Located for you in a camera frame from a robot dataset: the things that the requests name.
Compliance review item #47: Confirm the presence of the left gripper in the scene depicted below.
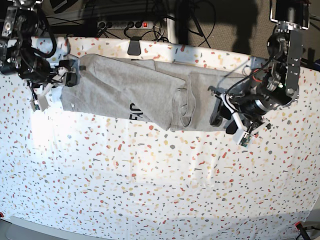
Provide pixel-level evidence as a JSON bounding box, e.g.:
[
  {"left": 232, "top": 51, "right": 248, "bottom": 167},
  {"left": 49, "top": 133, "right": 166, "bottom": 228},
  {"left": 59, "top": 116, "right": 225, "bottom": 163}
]
[{"left": 207, "top": 85, "right": 275, "bottom": 135}]

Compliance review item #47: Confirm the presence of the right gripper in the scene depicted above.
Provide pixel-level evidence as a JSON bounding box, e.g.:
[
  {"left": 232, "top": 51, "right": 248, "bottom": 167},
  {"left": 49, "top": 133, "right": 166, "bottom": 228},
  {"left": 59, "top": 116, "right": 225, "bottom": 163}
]
[{"left": 17, "top": 54, "right": 78, "bottom": 87}]

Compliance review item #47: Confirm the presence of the grey T-shirt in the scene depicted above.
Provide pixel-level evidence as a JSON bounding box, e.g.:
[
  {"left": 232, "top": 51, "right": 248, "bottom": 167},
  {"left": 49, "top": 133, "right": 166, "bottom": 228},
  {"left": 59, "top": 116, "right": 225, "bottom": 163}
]
[{"left": 60, "top": 54, "right": 242, "bottom": 132}]

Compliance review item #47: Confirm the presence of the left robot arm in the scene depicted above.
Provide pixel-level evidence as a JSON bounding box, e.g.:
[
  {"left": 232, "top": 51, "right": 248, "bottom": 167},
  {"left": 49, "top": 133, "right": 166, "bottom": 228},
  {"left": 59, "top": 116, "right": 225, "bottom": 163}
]
[{"left": 210, "top": 0, "right": 310, "bottom": 135}]

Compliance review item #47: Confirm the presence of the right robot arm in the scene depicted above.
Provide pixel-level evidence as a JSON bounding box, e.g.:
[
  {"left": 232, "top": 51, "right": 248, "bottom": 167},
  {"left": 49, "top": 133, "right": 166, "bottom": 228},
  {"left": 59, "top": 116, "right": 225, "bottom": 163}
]
[{"left": 0, "top": 0, "right": 78, "bottom": 89}]

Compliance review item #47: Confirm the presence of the white power strip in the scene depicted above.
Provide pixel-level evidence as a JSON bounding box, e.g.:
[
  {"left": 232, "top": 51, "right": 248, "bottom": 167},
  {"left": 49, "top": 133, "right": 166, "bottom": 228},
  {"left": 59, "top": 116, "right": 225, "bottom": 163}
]
[{"left": 97, "top": 20, "right": 154, "bottom": 30}]

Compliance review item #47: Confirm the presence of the black table clip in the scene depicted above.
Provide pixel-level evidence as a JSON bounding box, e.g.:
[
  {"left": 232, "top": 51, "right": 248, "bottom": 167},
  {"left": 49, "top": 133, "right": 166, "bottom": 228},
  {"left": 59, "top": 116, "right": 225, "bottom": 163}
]
[{"left": 127, "top": 36, "right": 142, "bottom": 56}]

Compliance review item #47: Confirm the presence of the terrazzo patterned tablecloth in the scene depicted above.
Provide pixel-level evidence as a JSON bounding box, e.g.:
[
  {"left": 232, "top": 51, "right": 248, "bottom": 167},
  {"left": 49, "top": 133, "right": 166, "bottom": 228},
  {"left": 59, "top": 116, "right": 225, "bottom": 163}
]
[{"left": 0, "top": 36, "right": 320, "bottom": 240}]

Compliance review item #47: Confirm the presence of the black tripod stand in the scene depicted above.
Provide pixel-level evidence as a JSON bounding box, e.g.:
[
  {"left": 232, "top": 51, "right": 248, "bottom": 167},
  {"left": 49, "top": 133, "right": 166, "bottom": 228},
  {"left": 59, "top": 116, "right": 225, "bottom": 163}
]
[{"left": 174, "top": 0, "right": 217, "bottom": 48}]

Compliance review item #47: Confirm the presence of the red corner clamp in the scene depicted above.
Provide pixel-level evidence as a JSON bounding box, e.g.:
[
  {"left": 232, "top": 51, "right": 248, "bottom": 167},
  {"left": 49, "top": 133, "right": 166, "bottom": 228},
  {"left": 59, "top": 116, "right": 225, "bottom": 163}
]
[{"left": 295, "top": 221, "right": 304, "bottom": 232}]

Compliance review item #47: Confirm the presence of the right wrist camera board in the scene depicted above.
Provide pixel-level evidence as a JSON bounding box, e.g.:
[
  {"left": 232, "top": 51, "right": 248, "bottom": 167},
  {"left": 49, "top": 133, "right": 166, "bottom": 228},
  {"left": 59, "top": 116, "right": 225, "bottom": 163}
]
[{"left": 29, "top": 66, "right": 68, "bottom": 113}]

